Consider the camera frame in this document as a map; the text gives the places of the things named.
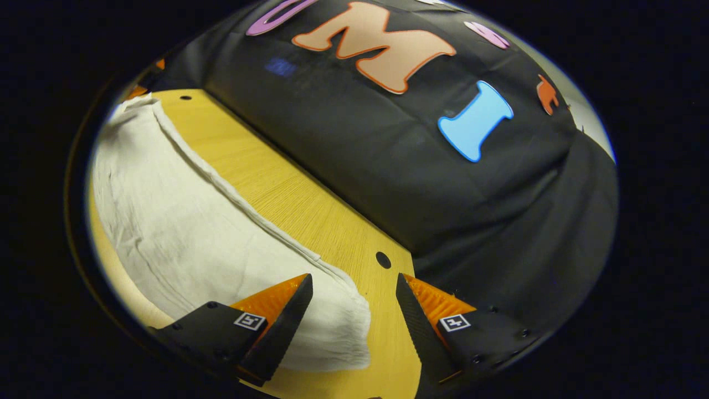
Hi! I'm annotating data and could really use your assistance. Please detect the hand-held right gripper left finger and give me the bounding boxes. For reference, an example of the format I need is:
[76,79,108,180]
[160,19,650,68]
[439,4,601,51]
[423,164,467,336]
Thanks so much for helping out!
[147,273,314,387]

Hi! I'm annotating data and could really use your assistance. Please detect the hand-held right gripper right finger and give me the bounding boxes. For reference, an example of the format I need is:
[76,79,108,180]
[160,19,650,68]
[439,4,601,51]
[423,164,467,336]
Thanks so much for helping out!
[395,273,547,397]

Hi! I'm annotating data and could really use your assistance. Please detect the white jeans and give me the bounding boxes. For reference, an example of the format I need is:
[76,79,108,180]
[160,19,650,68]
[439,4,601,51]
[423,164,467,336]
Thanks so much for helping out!
[91,94,372,372]

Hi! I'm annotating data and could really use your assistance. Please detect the black backdrop cloth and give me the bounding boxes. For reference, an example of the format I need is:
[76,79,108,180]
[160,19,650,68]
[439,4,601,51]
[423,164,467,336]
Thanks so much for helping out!
[150,0,619,355]

